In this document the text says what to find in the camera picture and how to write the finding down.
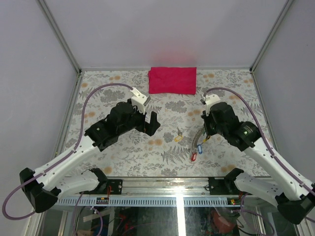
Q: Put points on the key yellow tag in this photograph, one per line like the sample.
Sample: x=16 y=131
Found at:
x=179 y=136

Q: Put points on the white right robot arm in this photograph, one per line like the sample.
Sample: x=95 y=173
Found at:
x=291 y=193

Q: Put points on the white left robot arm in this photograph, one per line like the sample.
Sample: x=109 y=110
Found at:
x=44 y=186

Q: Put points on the metal keyring hoop yellow handle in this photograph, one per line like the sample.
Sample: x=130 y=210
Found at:
x=199 y=138

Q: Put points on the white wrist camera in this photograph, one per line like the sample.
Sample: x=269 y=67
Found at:
x=139 y=100
x=209 y=100

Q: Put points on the red key tag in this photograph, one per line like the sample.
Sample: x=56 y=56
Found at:
x=193 y=157

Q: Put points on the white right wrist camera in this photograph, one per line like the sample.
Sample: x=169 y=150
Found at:
x=209 y=100

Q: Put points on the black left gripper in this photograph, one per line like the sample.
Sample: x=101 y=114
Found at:
x=150 y=129

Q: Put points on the pink folded cloth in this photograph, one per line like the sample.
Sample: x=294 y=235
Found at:
x=176 y=80

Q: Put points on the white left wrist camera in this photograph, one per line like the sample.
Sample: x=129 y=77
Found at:
x=139 y=100

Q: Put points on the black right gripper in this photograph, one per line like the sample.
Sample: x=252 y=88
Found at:
x=206 y=119

